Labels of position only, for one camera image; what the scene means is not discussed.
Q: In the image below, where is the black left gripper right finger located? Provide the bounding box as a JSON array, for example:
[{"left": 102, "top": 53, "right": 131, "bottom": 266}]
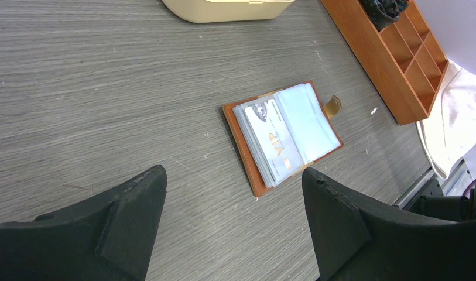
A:
[{"left": 302, "top": 168, "right": 476, "bottom": 280}]

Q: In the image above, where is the silver VIP card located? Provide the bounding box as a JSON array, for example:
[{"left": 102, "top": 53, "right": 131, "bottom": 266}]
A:
[{"left": 243, "top": 98, "right": 303, "bottom": 187}]

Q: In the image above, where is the brown leather card holder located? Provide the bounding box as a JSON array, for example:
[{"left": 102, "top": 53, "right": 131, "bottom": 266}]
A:
[{"left": 222, "top": 81, "right": 344, "bottom": 197}]

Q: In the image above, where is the cream oval tray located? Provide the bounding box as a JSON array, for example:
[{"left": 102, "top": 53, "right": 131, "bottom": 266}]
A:
[{"left": 162, "top": 0, "right": 294, "bottom": 23}]

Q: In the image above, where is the white bucket hat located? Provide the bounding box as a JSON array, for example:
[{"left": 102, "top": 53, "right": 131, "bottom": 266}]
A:
[{"left": 416, "top": 60, "right": 476, "bottom": 179}]

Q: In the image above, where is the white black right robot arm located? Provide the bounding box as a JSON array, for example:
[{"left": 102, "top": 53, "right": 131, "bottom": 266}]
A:
[{"left": 404, "top": 179, "right": 476, "bottom": 222}]

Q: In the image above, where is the orange compartment organizer box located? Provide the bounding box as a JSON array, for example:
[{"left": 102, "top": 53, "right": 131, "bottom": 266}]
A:
[{"left": 322, "top": 1, "right": 449, "bottom": 125}]

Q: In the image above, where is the black coiled cable bundle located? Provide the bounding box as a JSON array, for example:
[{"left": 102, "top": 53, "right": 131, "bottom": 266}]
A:
[{"left": 359, "top": 0, "right": 411, "bottom": 33}]

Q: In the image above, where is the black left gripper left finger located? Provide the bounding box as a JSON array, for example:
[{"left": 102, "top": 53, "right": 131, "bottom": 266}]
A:
[{"left": 0, "top": 165, "right": 167, "bottom": 280}]

